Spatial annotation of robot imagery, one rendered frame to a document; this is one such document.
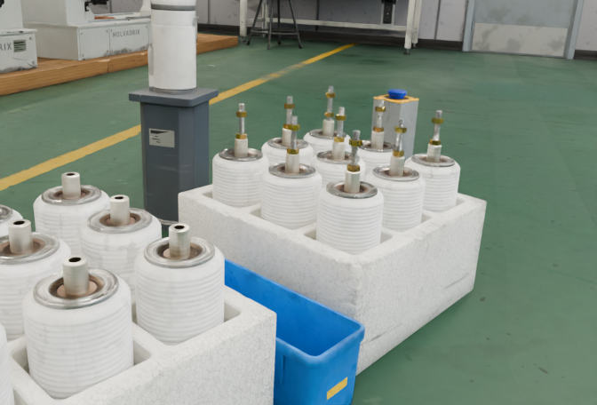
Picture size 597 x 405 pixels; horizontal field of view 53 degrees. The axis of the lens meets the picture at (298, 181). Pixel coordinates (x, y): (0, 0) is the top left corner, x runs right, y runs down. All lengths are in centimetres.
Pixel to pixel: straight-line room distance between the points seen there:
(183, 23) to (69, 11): 233
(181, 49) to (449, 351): 78
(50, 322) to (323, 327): 39
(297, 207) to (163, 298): 34
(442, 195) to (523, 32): 512
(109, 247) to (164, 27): 66
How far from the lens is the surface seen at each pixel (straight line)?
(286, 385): 78
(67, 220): 81
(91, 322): 57
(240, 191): 99
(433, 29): 611
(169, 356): 62
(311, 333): 85
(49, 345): 59
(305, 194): 91
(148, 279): 63
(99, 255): 72
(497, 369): 98
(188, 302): 63
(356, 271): 80
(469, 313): 110
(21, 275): 66
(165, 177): 132
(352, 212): 83
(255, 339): 68
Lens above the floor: 53
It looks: 18 degrees down
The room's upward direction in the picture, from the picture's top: 3 degrees clockwise
